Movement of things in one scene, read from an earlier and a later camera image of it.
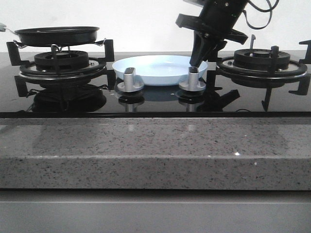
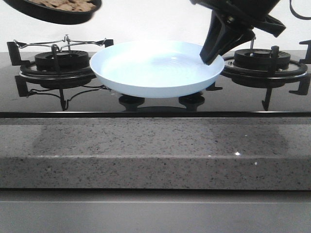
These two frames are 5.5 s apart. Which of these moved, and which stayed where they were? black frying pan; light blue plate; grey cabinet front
Moved: black frying pan; light blue plate
Stayed: grey cabinet front
